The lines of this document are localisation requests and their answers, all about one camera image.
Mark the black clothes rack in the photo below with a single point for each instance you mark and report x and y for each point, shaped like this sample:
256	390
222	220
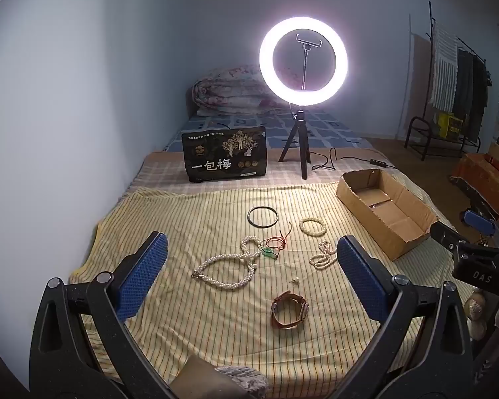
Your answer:
416	133

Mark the blue patterned bedsheet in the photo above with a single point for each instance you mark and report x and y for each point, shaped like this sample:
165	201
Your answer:
341	131

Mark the yellow box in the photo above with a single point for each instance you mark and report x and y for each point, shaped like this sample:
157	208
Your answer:
449	124

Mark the striped white towel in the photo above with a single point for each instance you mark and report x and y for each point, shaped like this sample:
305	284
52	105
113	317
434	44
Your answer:
443	66

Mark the cardboard box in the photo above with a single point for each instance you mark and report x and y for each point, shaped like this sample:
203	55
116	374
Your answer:
370	212

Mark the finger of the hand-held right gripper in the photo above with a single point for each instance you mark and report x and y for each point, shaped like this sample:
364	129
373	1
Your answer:
478	218
445	235

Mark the checked beige blanket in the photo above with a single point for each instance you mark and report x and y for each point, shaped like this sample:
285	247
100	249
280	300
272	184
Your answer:
162	170

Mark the yellow striped cloth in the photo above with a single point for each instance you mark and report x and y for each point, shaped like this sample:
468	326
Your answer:
216	212

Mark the grey striped fuzzy clothing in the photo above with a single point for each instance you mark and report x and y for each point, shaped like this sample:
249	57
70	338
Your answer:
237	380

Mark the brown leather watch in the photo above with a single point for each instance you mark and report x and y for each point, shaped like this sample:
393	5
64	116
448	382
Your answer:
280	322

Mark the brown cloth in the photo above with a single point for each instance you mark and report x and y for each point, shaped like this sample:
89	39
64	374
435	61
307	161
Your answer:
193	378

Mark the black bangle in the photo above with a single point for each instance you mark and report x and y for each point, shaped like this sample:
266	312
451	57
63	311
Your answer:
250	218

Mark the black phone holder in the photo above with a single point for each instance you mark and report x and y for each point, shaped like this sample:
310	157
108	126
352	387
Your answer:
304	66

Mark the person's right hand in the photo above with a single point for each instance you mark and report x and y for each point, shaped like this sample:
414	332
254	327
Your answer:
474	307

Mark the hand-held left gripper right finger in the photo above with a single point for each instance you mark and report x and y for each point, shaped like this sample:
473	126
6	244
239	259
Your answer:
361	278

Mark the orange cloth covered furniture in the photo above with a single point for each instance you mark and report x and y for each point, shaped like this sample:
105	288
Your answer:
478	178

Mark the black tripod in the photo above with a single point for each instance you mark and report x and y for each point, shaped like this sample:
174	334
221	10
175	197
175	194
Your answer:
301	141

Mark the black snack bag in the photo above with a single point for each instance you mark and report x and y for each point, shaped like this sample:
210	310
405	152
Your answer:
224	156

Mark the dark hanging clothes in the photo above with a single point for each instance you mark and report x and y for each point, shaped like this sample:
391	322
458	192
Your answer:
470	91

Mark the pearl earring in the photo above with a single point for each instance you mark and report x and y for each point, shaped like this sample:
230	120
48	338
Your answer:
296	279

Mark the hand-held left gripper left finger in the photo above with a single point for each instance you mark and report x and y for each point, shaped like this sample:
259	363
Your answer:
143	276

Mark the folded floral quilt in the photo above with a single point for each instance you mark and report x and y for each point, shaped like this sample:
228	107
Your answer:
228	91

